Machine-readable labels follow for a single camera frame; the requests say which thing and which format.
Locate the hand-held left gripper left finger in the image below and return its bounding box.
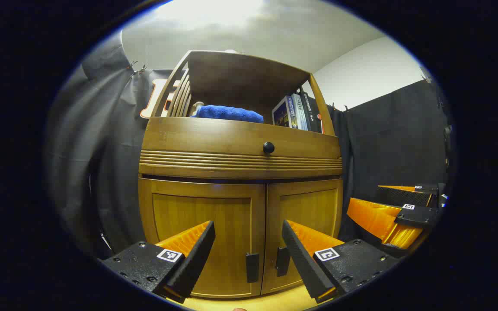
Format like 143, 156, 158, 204
101, 220, 216, 304

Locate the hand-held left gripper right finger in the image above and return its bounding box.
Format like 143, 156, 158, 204
281, 219, 400, 304

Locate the black door handle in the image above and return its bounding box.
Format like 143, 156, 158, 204
246, 253, 260, 284
275, 247, 291, 277

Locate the wooden shoe cabinet door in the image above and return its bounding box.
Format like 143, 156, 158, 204
261, 178, 344, 295
139, 178, 267, 299

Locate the wooden double-door shoe cabinet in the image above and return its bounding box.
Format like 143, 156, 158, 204
138, 50, 345, 299

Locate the wooden cabinet drawer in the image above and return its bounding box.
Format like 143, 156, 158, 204
142, 117, 342, 160

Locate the dark device on stand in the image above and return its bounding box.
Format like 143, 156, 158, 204
443, 123, 455, 173

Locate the black spine book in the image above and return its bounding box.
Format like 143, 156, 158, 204
300, 90, 324, 133

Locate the white spine book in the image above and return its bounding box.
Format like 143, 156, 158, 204
289, 94, 309, 131

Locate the picture cover book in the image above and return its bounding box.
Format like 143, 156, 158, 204
272, 96, 294, 128

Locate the blue towel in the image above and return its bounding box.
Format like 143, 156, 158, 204
191, 105, 265, 124

